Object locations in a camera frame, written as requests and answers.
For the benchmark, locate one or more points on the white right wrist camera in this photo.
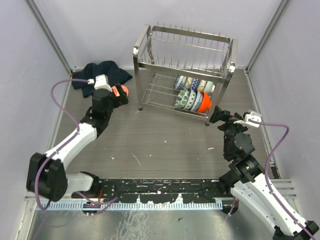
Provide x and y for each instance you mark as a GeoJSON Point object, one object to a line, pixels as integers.
{"type": "Point", "coordinates": [250, 120]}

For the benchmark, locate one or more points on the dark blue crumpled cloth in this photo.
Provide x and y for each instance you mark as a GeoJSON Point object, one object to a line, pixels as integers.
{"type": "Point", "coordinates": [114, 75]}

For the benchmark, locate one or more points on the yellow orange back bowl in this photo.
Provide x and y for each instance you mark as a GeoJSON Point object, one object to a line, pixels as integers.
{"type": "Point", "coordinates": [201, 86]}

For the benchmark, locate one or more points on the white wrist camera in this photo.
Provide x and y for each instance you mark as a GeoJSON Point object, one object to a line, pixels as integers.
{"type": "Point", "coordinates": [100, 82]}
{"type": "Point", "coordinates": [250, 120]}

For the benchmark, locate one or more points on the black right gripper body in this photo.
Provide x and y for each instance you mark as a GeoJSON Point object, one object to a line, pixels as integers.
{"type": "Point", "coordinates": [230, 128]}

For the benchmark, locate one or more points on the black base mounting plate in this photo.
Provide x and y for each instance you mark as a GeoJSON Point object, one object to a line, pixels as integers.
{"type": "Point", "coordinates": [158, 191]}

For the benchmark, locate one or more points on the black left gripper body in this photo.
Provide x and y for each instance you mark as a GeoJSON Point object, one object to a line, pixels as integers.
{"type": "Point", "coordinates": [113, 99]}

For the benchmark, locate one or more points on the green leaf pattern bowl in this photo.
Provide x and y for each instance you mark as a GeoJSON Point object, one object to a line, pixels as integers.
{"type": "Point", "coordinates": [182, 98]}

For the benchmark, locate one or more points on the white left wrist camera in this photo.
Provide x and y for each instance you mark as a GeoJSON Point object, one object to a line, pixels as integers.
{"type": "Point", "coordinates": [100, 82]}

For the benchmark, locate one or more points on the blue white floral bowl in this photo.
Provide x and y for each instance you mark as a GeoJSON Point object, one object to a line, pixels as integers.
{"type": "Point", "coordinates": [198, 102]}

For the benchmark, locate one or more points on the plain orange bowl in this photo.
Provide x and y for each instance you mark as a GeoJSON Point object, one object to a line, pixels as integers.
{"type": "Point", "coordinates": [205, 104]}

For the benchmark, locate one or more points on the slotted cable duct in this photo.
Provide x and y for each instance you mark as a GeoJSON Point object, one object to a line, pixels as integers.
{"type": "Point", "coordinates": [75, 205]}

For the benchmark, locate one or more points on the aluminium frame rail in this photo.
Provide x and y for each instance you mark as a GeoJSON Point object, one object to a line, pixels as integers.
{"type": "Point", "coordinates": [284, 186]}

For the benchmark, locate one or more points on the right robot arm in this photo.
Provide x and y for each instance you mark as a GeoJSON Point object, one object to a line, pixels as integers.
{"type": "Point", "coordinates": [248, 181]}

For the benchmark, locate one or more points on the blue diamond pattern bowl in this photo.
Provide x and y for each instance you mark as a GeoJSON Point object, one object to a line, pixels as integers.
{"type": "Point", "coordinates": [191, 100]}

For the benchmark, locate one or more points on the stainless steel dish rack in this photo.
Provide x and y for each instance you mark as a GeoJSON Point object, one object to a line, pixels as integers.
{"type": "Point", "coordinates": [162, 54]}

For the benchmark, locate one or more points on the orange floral back bowl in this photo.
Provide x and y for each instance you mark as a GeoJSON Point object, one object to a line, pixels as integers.
{"type": "Point", "coordinates": [188, 83]}

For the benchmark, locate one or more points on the green grid back bowl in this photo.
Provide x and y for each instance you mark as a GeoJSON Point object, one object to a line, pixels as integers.
{"type": "Point", "coordinates": [209, 87]}

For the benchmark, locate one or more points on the blue swirl back bowl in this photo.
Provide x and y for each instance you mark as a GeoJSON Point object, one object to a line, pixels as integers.
{"type": "Point", "coordinates": [179, 82]}

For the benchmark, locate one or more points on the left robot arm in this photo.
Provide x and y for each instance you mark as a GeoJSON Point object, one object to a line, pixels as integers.
{"type": "Point", "coordinates": [47, 171]}

